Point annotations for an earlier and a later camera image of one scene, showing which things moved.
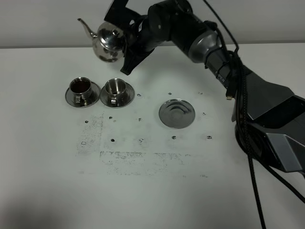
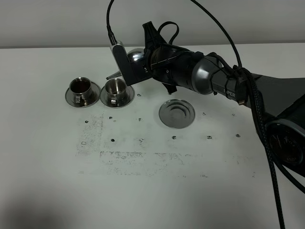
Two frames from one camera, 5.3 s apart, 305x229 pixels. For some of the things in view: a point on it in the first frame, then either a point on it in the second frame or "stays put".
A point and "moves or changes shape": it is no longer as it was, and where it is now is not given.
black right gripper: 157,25 -> 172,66
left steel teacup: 81,87 stays put
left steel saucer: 70,98 stays put
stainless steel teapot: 108,44 moves or changes shape
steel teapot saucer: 177,113 stays put
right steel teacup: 116,88 stays put
